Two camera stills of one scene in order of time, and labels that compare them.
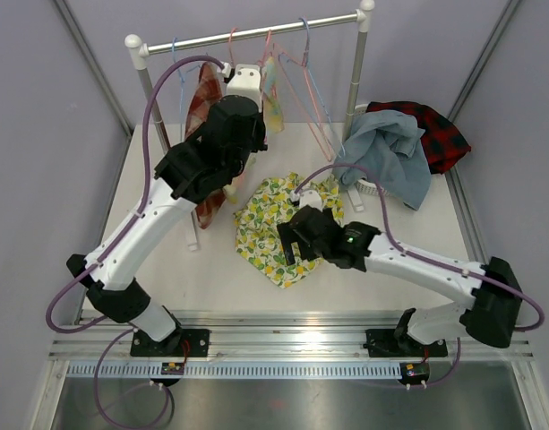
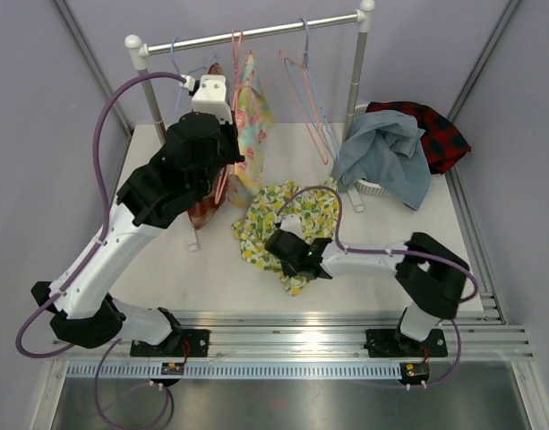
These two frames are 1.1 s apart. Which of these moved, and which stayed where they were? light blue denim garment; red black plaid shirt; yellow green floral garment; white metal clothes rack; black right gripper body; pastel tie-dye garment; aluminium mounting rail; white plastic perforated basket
Moved: yellow green floral garment; black right gripper body; pastel tie-dye garment
Stayed: aluminium mounting rail; white plastic perforated basket; light blue denim garment; white metal clothes rack; red black plaid shirt
